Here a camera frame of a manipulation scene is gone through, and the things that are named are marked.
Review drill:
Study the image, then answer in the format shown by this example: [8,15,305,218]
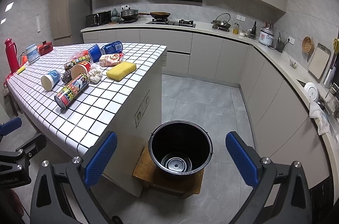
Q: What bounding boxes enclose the white blue paper cup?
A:
[41,69,61,91]

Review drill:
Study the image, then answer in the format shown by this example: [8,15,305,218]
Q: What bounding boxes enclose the yellow red portrait can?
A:
[54,73,89,109]

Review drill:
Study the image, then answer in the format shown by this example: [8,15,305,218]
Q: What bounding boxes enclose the white paper ball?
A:
[87,65,102,84]

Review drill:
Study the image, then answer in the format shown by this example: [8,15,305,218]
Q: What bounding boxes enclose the red paper cup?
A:
[71,61,91,79]

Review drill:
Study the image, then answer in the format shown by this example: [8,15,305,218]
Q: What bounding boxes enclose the yellow sponge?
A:
[106,62,137,81]

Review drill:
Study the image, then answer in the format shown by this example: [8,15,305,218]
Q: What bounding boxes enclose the yellow green drink can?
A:
[64,54,91,71]

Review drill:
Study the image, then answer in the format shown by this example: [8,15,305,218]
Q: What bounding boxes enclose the pink snack packet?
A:
[99,52,124,67]

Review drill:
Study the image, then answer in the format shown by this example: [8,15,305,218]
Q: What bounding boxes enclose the blue pepsi can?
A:
[101,40,123,55]

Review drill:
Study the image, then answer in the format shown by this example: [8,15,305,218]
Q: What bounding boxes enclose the clear bag with red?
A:
[71,50,89,60]

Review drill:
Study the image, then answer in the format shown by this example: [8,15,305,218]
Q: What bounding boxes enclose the black trash bucket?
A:
[148,120,213,176]

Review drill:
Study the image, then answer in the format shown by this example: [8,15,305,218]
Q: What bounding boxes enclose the lower counter cabinets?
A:
[80,24,339,210]

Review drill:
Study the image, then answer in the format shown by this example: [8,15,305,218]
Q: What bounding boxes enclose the small yellow sponge block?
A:
[16,65,26,74]

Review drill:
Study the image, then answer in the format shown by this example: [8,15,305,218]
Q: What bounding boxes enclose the dark pine cone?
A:
[61,70,72,85]

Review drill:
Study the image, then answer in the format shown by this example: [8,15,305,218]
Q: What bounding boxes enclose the red thermos jug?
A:
[5,38,19,73]

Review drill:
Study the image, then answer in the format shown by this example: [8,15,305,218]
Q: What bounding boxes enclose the white blue tissue canister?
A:
[25,44,40,64]

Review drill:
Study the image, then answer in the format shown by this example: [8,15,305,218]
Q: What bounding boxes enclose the white dish cloth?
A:
[309,101,331,136]

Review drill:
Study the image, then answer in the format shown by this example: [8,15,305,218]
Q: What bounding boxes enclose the small red pot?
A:
[37,41,53,56]

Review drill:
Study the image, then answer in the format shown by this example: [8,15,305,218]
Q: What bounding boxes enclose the white plate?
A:
[303,82,319,102]

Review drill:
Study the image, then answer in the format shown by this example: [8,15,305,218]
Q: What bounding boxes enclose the black utensil holder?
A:
[275,33,289,53]

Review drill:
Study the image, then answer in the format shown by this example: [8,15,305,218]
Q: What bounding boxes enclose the beige cutting board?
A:
[308,43,331,82]

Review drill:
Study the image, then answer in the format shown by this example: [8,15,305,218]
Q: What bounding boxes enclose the white rice cooker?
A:
[258,27,274,46]

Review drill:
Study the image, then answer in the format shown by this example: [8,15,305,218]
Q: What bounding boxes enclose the dark wine bottle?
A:
[249,21,257,39]

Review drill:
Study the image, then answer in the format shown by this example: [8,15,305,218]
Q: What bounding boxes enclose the round bamboo basket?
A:
[302,36,314,61]

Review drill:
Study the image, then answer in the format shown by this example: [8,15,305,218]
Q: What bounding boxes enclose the beige refrigerator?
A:
[49,0,90,46]

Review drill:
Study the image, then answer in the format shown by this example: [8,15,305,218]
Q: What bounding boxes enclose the yellow oil bottle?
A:
[233,22,240,35]

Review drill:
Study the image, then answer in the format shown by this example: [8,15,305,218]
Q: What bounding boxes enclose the black microwave oven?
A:
[86,10,111,26]

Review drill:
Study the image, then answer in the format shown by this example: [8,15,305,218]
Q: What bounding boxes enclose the metal kettle on burner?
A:
[212,13,231,32]

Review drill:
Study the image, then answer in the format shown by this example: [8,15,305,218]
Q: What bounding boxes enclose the green ceramic vase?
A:
[111,8,121,22]

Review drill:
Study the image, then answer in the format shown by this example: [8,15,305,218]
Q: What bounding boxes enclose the black gas stove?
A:
[147,18,196,28]

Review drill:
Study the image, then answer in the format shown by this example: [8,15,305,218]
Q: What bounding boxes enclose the black lidded wok pot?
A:
[121,8,139,21]

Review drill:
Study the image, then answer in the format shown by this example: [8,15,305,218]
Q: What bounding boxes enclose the frying pan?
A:
[139,12,171,19]

